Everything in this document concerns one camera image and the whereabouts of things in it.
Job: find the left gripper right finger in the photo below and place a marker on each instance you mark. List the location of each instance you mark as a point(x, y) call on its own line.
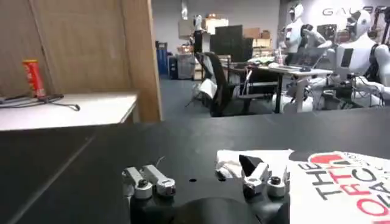
point(259, 173)

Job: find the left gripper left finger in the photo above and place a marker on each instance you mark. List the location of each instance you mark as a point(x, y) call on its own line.
point(152, 179)

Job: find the white printed t-shirt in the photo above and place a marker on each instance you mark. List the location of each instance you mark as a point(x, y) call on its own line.
point(329, 188)

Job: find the black table cover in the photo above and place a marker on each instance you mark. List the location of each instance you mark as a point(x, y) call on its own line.
point(198, 137)

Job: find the black office chair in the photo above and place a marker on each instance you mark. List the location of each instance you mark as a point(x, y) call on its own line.
point(221, 85)

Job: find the white side table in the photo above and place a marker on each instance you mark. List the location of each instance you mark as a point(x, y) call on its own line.
point(76, 111)

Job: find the white standing desk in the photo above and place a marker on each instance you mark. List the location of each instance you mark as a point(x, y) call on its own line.
point(298, 76)

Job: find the dark computer mouse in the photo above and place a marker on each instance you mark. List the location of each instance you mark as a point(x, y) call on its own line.
point(305, 69)

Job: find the clear plastic cup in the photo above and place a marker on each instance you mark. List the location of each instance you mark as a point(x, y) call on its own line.
point(279, 56)

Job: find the open silver laptop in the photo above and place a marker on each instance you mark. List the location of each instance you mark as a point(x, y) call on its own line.
point(307, 58)

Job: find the black monitor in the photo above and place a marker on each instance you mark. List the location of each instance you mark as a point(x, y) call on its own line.
point(231, 42)

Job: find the wooden partition panel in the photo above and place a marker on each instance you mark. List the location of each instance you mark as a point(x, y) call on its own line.
point(91, 45)

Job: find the white humanoid robot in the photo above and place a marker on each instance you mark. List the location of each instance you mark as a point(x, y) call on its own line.
point(359, 58)
point(295, 30)

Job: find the red snack can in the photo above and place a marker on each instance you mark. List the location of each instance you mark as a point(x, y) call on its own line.
point(35, 79)

